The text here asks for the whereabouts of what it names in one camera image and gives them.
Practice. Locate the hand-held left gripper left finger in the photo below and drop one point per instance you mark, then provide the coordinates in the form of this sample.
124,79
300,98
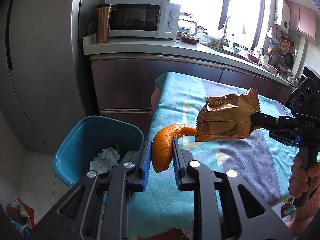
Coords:
147,160

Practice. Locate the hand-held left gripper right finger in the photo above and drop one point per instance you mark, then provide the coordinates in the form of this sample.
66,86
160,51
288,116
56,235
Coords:
177,170

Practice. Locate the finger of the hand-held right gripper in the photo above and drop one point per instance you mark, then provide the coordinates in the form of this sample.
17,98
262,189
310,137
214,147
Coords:
282,136
270,120

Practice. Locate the orange peel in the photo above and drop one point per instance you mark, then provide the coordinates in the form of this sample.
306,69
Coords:
162,150

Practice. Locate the white tissue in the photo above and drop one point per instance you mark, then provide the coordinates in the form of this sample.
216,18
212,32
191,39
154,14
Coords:
105,157

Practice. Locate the large gold snack bag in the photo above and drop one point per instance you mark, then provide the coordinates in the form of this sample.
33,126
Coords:
225,120

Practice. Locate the blue plastic bin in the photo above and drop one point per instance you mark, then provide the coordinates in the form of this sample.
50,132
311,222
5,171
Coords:
75,142

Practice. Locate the person's right forearm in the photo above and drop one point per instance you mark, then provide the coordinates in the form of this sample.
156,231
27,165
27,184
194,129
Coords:
307,212

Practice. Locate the person's right hand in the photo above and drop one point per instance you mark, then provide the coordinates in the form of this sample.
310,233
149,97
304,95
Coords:
295,180

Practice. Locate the yellow pot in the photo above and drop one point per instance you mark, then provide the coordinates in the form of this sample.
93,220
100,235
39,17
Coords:
270,70

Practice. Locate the built-in black oven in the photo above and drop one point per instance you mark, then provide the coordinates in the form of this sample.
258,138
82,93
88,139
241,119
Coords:
312,71

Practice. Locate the hanging frying pan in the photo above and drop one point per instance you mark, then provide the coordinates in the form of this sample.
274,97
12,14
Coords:
289,60

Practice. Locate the red bowl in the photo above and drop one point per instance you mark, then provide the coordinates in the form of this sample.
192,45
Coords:
253,58

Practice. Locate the steel range hood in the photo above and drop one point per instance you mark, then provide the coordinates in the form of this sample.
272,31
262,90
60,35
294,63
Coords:
301,57

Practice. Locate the teal printed blanket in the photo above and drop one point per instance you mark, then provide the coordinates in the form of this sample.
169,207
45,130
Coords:
180,100

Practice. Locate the hanging metal strainer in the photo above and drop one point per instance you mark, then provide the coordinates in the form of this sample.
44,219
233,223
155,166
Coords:
281,52

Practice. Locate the colourful printed box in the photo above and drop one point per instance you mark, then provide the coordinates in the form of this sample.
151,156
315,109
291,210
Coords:
288,207

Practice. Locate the kitchen counter cabinet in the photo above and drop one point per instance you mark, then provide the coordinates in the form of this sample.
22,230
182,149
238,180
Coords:
125,85

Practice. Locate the steel kitchen faucet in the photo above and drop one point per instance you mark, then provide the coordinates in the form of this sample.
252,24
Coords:
226,32

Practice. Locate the clear plastic bag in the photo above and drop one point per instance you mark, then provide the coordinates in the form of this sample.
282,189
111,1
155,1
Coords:
211,38

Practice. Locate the white water heater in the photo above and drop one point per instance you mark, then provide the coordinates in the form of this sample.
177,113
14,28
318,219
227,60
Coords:
282,15

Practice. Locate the dark red lidded container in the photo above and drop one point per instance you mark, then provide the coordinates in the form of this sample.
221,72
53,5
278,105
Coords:
190,39

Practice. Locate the glass electric kettle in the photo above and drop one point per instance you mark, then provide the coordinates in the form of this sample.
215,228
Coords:
186,25

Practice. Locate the red printed bag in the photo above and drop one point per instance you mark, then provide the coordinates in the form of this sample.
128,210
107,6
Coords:
20,212

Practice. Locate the silver refrigerator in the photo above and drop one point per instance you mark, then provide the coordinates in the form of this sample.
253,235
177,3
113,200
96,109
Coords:
45,67

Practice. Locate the white microwave oven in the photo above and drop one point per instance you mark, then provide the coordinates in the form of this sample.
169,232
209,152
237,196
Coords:
135,20

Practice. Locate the dark framed window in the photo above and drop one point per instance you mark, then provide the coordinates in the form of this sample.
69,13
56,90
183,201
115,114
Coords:
195,0

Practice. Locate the copper travel tumbler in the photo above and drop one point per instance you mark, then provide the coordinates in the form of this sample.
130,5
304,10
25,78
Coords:
103,25

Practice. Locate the white wall rack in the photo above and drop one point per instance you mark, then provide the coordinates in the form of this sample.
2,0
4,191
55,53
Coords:
272,38

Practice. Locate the pink wall cabinet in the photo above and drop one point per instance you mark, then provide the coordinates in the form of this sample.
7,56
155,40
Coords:
302,20

